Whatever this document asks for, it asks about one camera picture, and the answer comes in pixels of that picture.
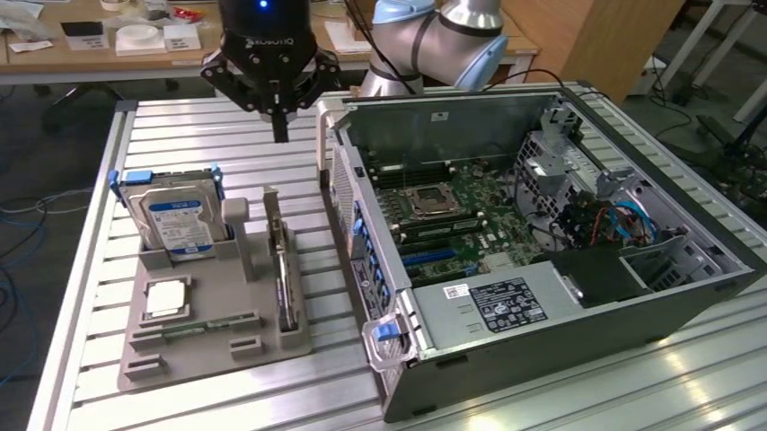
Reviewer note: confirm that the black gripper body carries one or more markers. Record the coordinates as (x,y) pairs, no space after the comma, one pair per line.
(267,49)

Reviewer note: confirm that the black graphics card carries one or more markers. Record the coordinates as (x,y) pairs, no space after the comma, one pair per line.
(286,278)

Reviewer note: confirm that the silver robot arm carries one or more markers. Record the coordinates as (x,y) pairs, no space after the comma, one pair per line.
(467,22)

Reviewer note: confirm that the white paper stack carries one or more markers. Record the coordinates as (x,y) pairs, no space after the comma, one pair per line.
(347,42)

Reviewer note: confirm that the plain white box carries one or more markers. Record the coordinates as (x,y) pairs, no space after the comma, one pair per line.
(182,38)

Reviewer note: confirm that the red packet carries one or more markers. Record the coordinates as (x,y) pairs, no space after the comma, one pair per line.
(186,13)

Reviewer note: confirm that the white box with round dish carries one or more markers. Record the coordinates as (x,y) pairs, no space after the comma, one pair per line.
(141,42)

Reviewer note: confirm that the tape roll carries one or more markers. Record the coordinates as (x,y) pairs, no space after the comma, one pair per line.
(113,4)

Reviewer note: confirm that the white box with black top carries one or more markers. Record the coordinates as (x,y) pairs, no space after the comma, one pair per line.
(85,38)

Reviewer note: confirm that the wooden desk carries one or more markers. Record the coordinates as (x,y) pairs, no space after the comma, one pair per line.
(61,63)

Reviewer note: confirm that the white card with red marks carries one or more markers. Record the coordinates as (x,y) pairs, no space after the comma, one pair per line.
(30,46)

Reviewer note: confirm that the CPU socket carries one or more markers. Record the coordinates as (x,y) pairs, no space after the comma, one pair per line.
(431,199)

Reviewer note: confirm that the hard disk with blue caddy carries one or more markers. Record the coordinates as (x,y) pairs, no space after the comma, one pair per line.
(177,220)

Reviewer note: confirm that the clear plastic bag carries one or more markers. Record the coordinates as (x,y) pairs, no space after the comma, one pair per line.
(25,27)

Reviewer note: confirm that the silver drive cage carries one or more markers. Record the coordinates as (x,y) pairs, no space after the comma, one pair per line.
(542,177)

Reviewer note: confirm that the blue expansion slot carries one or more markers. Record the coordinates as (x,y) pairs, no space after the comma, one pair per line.
(429,256)

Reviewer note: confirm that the wooden cabinet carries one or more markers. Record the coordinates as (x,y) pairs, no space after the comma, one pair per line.
(599,45)

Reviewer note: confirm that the grey parts rack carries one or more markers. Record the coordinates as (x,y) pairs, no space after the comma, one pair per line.
(227,287)

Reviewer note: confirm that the green motherboard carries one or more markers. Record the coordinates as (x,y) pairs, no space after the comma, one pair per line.
(510,242)

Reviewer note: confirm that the silver CPU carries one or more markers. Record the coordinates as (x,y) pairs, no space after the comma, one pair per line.
(165,298)

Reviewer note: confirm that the green RAM stick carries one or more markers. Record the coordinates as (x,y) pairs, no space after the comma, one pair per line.
(193,327)

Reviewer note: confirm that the grey power supply unit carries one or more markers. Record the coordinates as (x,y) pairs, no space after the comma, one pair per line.
(443,314)

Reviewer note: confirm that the blue case latch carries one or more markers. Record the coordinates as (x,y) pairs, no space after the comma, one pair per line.
(383,334)

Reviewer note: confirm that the black floor stand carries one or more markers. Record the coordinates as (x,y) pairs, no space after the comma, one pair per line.
(737,148)

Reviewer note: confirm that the silver disk bay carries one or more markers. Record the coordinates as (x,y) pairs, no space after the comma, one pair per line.
(677,265)

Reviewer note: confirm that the open dark PC case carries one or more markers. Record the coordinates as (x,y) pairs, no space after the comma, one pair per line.
(539,372)

